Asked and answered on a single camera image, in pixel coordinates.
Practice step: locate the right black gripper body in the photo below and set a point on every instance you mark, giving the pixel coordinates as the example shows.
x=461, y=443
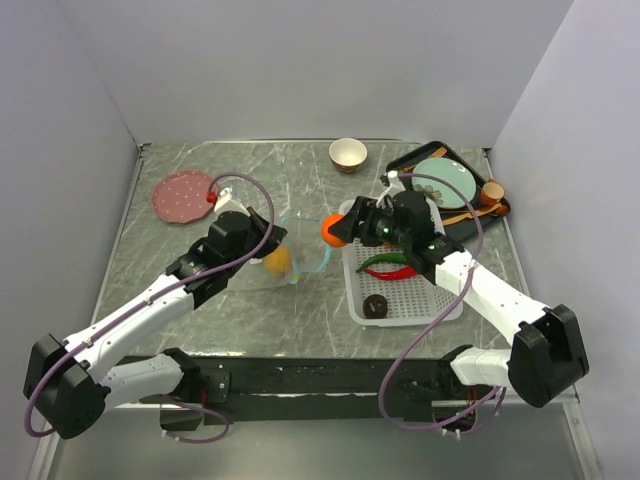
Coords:
x=380, y=228

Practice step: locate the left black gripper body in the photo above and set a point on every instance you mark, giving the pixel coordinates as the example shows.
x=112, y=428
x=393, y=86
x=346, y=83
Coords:
x=256, y=234

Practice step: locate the clear zip top bag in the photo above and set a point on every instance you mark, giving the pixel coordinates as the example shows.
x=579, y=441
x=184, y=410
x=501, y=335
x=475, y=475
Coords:
x=308, y=252

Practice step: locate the yellow orange mango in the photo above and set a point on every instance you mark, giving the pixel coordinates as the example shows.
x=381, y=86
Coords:
x=279, y=262

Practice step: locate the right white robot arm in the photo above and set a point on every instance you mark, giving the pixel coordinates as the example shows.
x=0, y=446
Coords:
x=545, y=353

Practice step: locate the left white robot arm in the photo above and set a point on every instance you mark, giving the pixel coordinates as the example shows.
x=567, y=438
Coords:
x=72, y=382

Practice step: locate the green chili pepper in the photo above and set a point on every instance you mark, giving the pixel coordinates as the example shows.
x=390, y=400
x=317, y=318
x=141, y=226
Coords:
x=389, y=257

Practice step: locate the red chili pepper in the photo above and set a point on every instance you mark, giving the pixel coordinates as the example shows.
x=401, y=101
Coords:
x=400, y=274

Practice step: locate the black tray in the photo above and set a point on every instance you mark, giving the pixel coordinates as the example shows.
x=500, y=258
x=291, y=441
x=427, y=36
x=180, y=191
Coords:
x=466, y=229

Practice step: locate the light green plate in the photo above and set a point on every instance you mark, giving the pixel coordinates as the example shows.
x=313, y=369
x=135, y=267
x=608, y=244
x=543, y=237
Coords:
x=450, y=184

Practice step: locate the pink dotted plate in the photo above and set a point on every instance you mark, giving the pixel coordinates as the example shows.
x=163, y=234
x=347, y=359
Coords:
x=183, y=197

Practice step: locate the white ceramic bowl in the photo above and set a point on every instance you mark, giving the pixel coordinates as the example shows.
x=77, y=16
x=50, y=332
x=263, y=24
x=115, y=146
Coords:
x=348, y=155

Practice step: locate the wooden spoon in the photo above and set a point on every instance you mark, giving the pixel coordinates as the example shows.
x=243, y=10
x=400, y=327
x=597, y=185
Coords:
x=470, y=215

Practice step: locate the wooden chopsticks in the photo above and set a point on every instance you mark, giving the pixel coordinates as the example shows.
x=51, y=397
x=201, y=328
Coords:
x=408, y=161

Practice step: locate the white plastic basket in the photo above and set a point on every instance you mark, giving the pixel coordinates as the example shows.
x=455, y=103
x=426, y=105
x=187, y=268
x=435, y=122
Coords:
x=410, y=302

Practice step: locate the dark purple mangosteen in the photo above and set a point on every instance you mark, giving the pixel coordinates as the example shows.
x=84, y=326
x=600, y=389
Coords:
x=375, y=306

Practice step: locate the small brown cup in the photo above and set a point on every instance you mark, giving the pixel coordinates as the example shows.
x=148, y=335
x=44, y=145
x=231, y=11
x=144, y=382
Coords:
x=491, y=193

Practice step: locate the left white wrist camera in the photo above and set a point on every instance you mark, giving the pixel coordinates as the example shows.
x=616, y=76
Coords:
x=224, y=201

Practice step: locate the black base frame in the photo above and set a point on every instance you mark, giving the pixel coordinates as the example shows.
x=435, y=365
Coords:
x=278, y=388

